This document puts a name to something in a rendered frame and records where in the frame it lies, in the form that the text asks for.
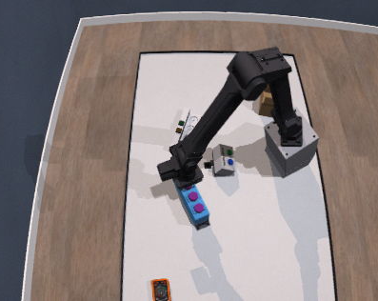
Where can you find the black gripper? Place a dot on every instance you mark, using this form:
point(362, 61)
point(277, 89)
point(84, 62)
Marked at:
point(188, 180)

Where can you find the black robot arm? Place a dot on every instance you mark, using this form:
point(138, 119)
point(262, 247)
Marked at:
point(256, 69)

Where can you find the small brown cardboard box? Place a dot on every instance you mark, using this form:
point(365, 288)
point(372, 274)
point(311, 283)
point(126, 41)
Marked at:
point(267, 103)

